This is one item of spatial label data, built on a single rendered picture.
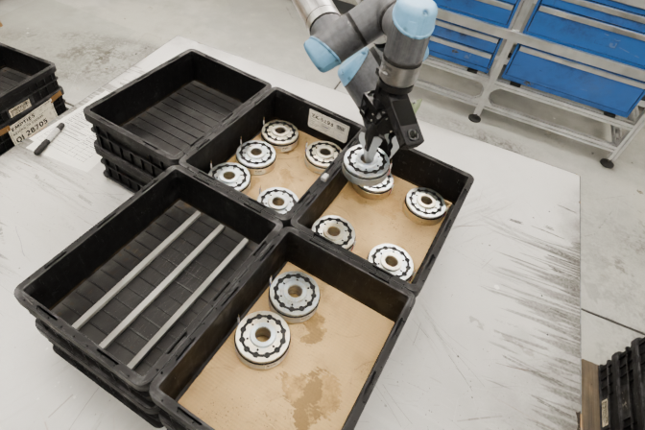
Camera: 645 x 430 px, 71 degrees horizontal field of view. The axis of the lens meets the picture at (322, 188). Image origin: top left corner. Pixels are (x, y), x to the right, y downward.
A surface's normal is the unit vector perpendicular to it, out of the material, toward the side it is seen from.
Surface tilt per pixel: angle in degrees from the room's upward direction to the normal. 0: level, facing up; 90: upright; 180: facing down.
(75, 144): 0
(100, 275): 0
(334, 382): 0
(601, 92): 90
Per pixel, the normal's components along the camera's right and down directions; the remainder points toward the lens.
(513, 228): 0.13, -0.69
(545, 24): -0.38, 0.63
